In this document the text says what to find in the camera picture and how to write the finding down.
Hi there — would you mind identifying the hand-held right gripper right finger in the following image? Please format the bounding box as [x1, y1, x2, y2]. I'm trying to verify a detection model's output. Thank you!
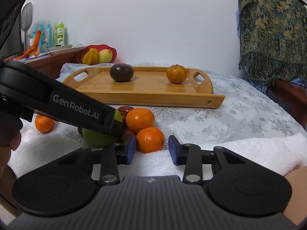
[168, 135, 250, 185]

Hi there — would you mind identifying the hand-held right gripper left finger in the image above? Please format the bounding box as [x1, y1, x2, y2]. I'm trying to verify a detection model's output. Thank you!
[55, 134, 137, 185]

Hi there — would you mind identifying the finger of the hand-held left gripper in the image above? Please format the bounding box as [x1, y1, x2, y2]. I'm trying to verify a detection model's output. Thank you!
[111, 114, 125, 138]

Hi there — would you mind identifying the green apple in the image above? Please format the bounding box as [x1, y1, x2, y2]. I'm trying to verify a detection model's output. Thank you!
[82, 109, 125, 148]

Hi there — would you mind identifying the wooden serving tray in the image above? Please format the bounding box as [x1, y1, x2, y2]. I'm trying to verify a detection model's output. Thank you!
[62, 66, 225, 108]

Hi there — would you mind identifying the person's left hand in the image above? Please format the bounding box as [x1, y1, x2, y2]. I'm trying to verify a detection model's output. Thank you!
[0, 132, 22, 168]

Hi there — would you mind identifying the wooden cabinet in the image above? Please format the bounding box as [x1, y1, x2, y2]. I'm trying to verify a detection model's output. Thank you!
[24, 48, 83, 80]

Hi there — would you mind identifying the orange plastic tool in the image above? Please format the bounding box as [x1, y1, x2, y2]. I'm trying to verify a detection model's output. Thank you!
[23, 30, 43, 58]

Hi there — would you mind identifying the dark purple passion fruit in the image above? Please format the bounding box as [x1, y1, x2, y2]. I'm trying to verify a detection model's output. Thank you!
[110, 63, 134, 82]

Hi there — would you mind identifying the yellow star fruit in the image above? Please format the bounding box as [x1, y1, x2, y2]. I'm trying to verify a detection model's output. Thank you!
[82, 48, 99, 66]

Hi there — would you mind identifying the blue spray bottle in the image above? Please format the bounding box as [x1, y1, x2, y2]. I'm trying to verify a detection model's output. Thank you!
[45, 21, 52, 48]
[37, 20, 45, 53]

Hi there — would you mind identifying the white towel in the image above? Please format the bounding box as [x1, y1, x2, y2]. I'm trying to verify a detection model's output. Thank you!
[7, 122, 307, 181]

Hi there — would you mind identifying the yellow mango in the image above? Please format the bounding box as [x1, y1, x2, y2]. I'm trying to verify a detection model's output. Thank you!
[98, 49, 113, 64]

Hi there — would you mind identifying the red fruit bowl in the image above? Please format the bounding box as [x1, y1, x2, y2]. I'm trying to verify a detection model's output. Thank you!
[77, 44, 117, 65]

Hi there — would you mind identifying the snowflake tablecloth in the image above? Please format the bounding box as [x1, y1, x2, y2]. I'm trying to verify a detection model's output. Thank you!
[55, 62, 305, 150]

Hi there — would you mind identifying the dark orange mandarin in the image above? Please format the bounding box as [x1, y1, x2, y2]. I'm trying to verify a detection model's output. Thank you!
[167, 64, 187, 84]

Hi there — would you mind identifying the electric fly swatter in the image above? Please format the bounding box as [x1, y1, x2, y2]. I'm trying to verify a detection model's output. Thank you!
[21, 2, 33, 51]

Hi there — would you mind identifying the person's bare leg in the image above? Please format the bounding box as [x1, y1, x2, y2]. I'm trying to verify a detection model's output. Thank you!
[283, 166, 307, 224]

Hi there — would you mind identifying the dark wooden bench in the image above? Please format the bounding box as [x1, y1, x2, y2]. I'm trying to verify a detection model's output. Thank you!
[270, 78, 307, 128]

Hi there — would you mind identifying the green patterned cloth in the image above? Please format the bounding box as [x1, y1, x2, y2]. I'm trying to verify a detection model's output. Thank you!
[238, 0, 307, 85]

